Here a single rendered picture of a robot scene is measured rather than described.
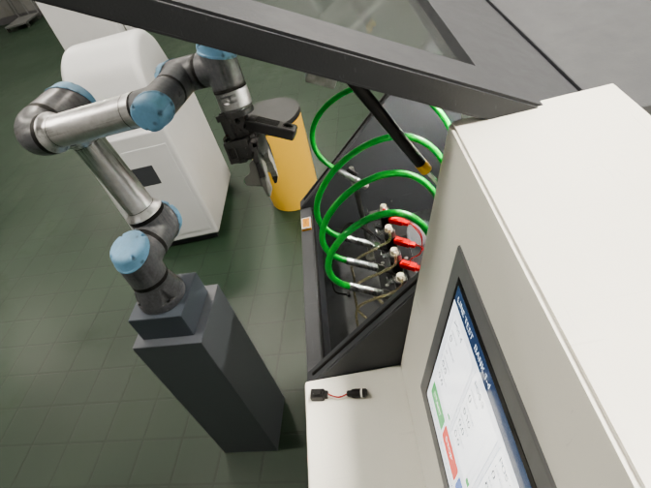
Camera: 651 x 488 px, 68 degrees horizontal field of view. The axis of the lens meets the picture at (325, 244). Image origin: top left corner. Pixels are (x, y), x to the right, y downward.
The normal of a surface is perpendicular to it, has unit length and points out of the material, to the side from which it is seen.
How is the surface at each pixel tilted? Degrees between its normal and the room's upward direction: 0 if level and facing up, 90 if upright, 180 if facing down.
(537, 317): 76
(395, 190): 90
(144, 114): 90
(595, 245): 0
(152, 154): 90
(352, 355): 90
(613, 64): 0
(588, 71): 0
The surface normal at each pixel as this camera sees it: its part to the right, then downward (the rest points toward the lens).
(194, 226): 0.03, 0.68
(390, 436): -0.23, -0.71
